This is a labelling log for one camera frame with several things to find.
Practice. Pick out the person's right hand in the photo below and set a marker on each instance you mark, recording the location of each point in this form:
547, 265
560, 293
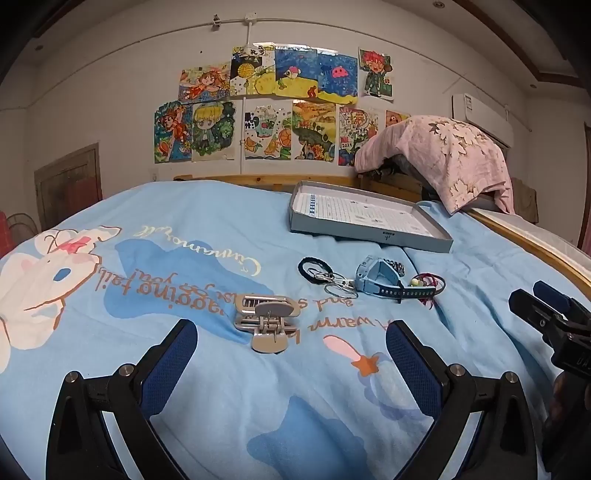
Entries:
561, 394

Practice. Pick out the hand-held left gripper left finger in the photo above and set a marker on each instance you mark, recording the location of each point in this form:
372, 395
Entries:
173, 360

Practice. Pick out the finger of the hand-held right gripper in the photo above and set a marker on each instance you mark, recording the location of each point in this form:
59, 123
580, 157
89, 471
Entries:
531, 309
554, 295

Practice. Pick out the pink curtain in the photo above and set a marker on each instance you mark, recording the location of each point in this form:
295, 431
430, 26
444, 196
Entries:
585, 194

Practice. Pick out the grey cardboard box lid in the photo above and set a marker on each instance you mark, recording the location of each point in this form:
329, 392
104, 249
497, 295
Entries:
369, 217

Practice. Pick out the wooden bed frame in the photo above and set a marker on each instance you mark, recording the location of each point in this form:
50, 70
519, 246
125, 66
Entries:
258, 180

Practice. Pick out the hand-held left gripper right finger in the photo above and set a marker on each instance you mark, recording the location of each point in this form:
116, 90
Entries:
411, 364

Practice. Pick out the beige hair claw clip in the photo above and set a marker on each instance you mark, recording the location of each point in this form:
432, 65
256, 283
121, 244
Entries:
265, 309

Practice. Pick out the brown cloth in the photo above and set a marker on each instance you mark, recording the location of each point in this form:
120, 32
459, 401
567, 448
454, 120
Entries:
524, 201

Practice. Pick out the white wall conduit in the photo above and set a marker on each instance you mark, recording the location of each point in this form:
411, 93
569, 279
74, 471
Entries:
244, 129

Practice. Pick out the light blue printed blanket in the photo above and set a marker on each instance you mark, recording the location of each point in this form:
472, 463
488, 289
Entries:
184, 258

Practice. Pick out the pink floral cloth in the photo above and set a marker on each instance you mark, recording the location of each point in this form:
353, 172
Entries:
438, 147

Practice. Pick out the white air conditioner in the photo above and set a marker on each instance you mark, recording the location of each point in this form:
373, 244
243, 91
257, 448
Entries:
480, 115

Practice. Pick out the group of wall drawings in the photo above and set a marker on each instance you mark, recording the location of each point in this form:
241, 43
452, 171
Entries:
277, 110

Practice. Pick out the blue wrist watch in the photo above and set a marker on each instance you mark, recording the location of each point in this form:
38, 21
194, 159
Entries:
374, 277

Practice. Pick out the brown wooden door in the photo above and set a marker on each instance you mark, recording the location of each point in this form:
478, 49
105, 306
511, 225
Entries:
69, 184

